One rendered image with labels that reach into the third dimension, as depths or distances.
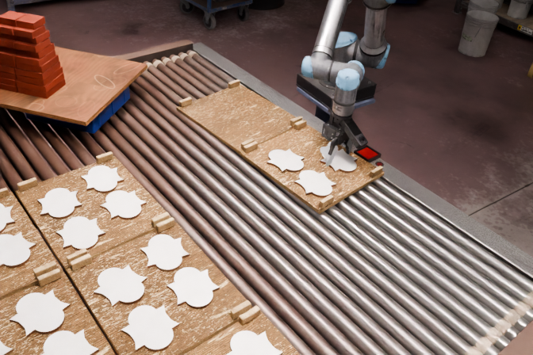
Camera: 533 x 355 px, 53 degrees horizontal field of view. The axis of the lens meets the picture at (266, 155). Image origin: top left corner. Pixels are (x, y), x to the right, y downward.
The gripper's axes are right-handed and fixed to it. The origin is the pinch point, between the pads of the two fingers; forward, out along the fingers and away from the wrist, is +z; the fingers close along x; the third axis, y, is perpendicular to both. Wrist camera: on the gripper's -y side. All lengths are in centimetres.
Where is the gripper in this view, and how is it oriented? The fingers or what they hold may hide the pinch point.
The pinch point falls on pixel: (339, 160)
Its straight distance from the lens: 200.0
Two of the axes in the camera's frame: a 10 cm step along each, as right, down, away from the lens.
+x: -7.4, 3.6, -5.7
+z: -0.6, 8.1, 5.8
